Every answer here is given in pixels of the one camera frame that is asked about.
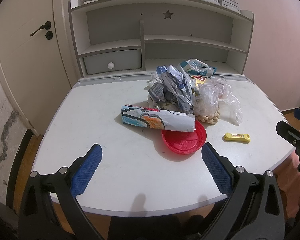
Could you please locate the red plastic cup lid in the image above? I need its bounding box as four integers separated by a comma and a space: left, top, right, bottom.
161, 120, 207, 155

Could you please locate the colourful drawing paper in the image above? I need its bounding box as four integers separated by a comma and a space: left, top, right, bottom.
121, 105, 196, 132

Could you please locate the blue white snack bag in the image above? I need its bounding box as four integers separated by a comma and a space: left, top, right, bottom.
178, 59, 217, 77

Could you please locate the yellow small snack wrapper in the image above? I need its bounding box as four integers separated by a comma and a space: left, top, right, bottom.
224, 133, 251, 143

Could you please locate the peanuts pile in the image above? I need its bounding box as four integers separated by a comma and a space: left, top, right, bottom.
196, 107, 220, 125

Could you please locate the clear plastic bag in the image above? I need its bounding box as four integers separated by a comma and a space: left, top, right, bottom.
193, 77, 243, 125

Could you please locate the grey drawer with knob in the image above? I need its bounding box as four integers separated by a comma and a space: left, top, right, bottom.
83, 49, 141, 75

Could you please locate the white door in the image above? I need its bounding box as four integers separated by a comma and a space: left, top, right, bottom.
0, 0, 77, 134

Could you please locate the black lock knob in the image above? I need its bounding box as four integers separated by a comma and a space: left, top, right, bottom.
45, 31, 53, 40

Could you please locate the white desk hutch shelf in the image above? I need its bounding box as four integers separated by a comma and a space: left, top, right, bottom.
68, 0, 254, 79

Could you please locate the black door handle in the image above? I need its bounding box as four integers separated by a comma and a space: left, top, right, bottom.
30, 21, 52, 37

